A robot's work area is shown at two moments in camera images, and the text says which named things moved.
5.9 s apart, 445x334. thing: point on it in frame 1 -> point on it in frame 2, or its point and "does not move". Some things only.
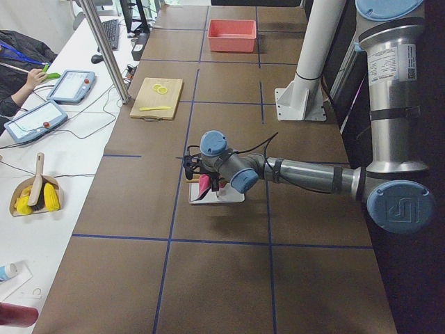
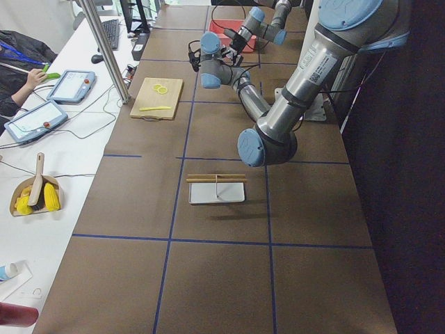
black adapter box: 139,46 does not move
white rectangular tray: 227,193 does not move
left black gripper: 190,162 -> 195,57
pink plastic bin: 231,35 does not move
